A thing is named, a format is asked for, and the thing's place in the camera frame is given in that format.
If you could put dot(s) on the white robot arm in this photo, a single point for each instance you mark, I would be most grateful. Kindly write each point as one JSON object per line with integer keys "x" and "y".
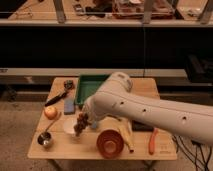
{"x": 114, "y": 97}

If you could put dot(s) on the white plastic cup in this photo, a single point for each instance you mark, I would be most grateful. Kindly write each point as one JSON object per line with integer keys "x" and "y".
{"x": 69, "y": 127}

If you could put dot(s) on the yellow banana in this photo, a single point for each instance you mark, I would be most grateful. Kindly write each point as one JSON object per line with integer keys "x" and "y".
{"x": 127, "y": 136}

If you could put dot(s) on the wooden folding table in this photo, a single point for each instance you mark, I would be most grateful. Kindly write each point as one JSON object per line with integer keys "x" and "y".
{"x": 83, "y": 148}

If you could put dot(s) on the metal measuring cup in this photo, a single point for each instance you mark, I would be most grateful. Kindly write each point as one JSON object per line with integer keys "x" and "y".
{"x": 45, "y": 138}

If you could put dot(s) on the black rectangular block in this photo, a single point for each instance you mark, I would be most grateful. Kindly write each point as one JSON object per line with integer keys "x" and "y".
{"x": 137, "y": 126}

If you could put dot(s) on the apple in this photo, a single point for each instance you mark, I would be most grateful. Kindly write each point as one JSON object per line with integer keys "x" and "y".
{"x": 50, "y": 112}

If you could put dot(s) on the blue cup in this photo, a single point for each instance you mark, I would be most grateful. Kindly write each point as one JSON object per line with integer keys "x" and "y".
{"x": 94, "y": 125}

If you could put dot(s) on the blue sponge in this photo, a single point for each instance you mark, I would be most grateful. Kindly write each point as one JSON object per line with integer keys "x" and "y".
{"x": 69, "y": 107}

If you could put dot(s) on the green plastic tray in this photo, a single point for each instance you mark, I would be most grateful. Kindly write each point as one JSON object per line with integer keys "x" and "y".
{"x": 87, "y": 86}

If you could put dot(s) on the dark grape bunch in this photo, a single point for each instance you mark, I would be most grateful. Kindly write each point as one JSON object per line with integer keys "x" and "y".
{"x": 82, "y": 123}

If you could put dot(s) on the orange carrot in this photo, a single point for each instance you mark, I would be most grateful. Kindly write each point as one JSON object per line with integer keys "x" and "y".
{"x": 152, "y": 142}

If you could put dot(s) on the orange bowl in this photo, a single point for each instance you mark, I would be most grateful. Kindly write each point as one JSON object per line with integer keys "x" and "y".
{"x": 110, "y": 144}

